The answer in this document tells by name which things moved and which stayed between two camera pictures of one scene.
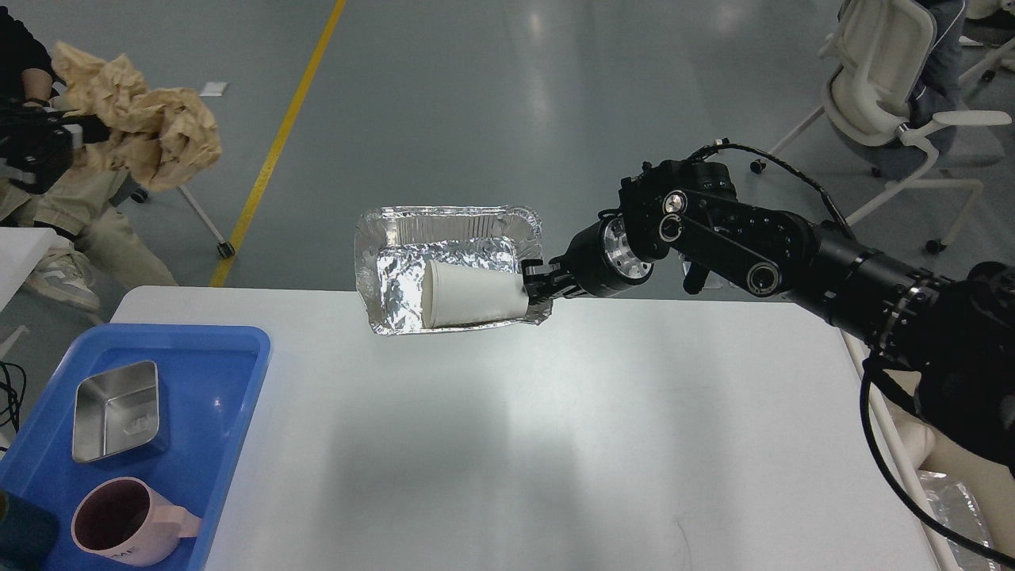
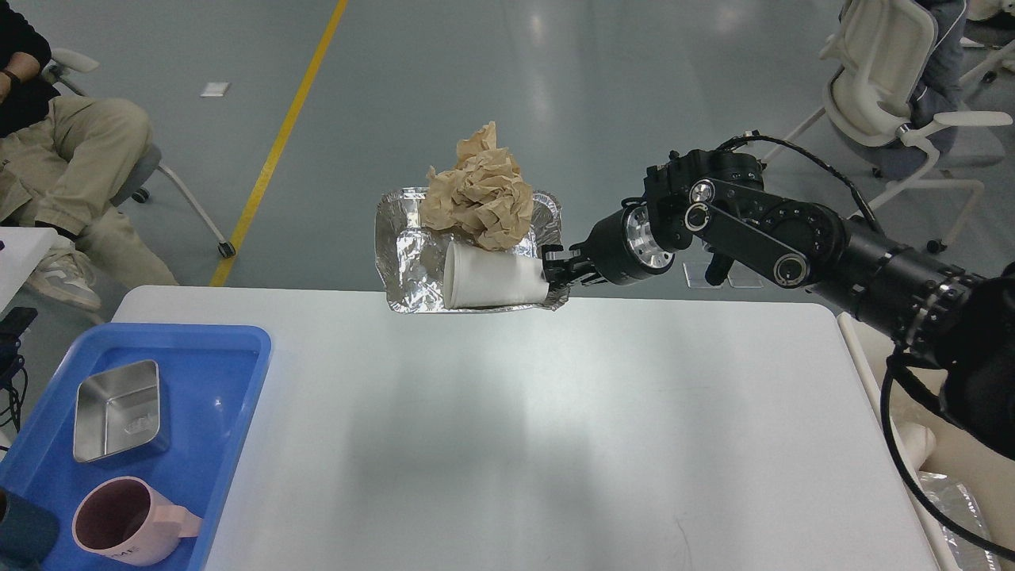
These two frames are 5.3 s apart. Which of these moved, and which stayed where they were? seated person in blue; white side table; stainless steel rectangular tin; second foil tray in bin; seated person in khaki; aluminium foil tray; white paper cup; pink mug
Moved: white paper cup; aluminium foil tray
Stayed: seated person in khaki; stainless steel rectangular tin; white side table; pink mug; second foil tray in bin; seated person in blue
